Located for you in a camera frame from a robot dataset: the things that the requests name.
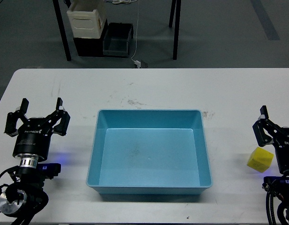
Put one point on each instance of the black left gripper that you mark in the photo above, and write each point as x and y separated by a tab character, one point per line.
34	135

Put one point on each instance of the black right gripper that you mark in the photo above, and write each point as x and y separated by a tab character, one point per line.
266	133

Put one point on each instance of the yellow cube block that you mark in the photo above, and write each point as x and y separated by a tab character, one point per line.
260	159

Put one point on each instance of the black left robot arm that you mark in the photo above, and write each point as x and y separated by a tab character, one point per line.
25	197

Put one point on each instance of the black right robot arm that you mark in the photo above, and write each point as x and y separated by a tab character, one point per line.
277	188

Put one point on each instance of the black crate under cream crate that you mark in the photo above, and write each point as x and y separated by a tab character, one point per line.
91	47

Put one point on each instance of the blue plastic tray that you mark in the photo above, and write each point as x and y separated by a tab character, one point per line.
155	152

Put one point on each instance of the black table leg left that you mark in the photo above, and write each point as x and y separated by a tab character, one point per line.
62	29

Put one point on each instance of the black table leg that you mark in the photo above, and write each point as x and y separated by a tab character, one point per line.
62	29
174	18

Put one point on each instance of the dark grey storage bin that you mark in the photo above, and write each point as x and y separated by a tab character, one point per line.
117	39

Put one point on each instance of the cream plastic crate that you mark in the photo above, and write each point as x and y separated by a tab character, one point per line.
87	18

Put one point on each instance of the white power adapter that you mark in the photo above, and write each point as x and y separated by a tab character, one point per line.
137	64

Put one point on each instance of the black table leg right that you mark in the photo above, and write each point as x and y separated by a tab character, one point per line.
174	18

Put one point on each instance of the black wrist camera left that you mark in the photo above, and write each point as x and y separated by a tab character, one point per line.
49	170

